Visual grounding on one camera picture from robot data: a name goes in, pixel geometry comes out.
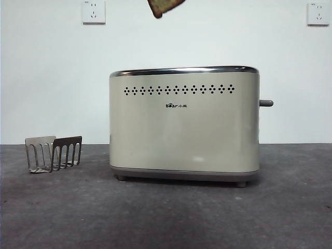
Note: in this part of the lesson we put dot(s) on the grey toaster lever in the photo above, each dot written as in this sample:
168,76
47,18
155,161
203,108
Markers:
267,103

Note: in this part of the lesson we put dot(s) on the brown-crusted bread slice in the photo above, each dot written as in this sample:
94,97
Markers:
163,7

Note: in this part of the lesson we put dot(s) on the cream two-slot toaster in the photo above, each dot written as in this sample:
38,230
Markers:
181,129

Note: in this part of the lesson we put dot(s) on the slotted metal bread rack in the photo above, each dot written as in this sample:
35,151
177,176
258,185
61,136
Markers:
67,141

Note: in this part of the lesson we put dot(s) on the white wall socket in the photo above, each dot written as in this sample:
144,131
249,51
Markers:
316,14
94,13

